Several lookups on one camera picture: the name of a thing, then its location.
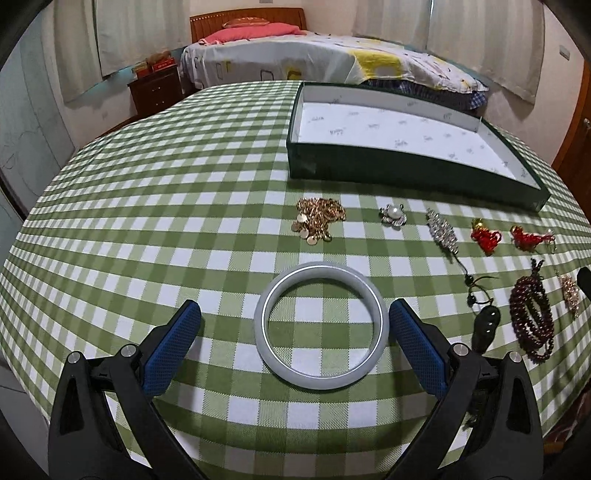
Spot right white curtain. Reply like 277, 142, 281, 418
353, 0, 545, 104

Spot dark green pendant black cord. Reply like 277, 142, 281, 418
454, 252, 502, 355

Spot rose gold rhinestone clip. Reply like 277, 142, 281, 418
559, 274, 580, 317

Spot white curtain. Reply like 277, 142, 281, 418
53, 0, 190, 103
353, 0, 545, 104

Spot gold coin chain necklace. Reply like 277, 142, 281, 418
290, 197, 347, 247

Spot grey sliding wardrobe door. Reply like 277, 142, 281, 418
1, 15, 75, 215

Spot pearl silver brooch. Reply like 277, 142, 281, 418
380, 204, 408, 228

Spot crystal rhinestone hair clip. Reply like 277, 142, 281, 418
426, 209, 459, 255

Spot pale grey jade bangle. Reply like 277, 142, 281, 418
253, 261, 390, 391

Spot dark green shallow box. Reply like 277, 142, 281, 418
287, 82, 551, 212

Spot pink pillow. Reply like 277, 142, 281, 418
197, 23, 304, 45

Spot green white checkered tablecloth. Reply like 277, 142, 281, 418
1, 81, 590, 479

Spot dark wooden nightstand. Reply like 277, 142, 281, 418
128, 65, 183, 118

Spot wooden headboard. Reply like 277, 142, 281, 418
189, 7, 308, 43

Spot dark red bead bracelet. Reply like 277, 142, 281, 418
508, 257, 556, 365

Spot orange patterned cushion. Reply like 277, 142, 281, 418
222, 16, 270, 29

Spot bed with patterned sheet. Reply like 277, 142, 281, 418
180, 32, 488, 113

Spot brown wooden door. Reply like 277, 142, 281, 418
552, 61, 591, 217

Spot red knot charm with pearls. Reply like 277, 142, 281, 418
510, 225, 555, 252

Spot red boxes on nightstand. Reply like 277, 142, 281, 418
132, 50, 176, 79

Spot left white curtain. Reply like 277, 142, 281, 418
53, 0, 190, 103

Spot white wall switch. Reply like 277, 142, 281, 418
559, 45, 571, 61

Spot red knot charm gold bell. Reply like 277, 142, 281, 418
471, 218, 503, 256

